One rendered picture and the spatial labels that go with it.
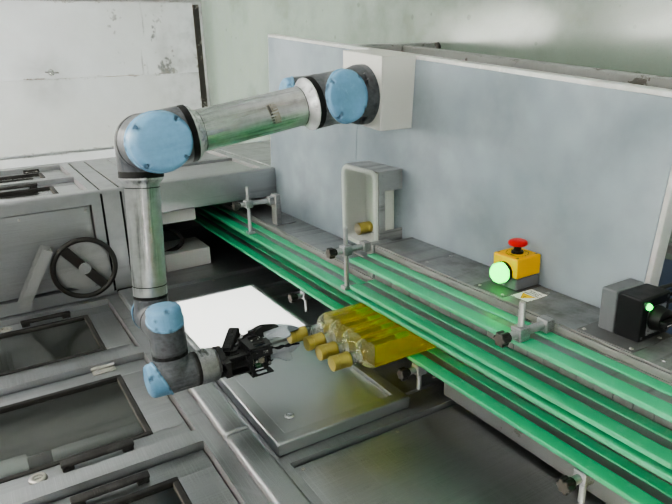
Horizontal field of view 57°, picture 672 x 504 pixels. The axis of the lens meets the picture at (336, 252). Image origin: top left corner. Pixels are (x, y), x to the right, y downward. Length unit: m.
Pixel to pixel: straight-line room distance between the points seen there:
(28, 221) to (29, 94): 2.76
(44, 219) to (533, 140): 1.55
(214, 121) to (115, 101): 3.75
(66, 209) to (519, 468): 1.60
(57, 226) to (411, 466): 1.43
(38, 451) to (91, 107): 3.69
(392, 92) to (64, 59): 3.62
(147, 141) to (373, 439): 0.78
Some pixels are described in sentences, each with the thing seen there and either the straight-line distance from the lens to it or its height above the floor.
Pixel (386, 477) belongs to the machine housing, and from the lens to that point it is 1.31.
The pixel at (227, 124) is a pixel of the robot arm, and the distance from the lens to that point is 1.29.
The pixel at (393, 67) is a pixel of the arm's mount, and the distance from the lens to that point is 1.59.
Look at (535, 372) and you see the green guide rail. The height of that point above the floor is 0.92.
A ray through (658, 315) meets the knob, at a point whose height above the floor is 0.81.
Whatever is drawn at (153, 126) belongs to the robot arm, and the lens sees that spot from 1.22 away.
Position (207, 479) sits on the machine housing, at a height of 1.46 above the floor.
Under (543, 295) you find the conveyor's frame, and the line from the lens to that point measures 1.34.
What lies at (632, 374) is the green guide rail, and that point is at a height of 0.90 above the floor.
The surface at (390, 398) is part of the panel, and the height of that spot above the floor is 1.02.
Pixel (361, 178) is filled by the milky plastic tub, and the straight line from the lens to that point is 1.82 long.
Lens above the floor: 1.75
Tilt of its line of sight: 29 degrees down
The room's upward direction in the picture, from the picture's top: 102 degrees counter-clockwise
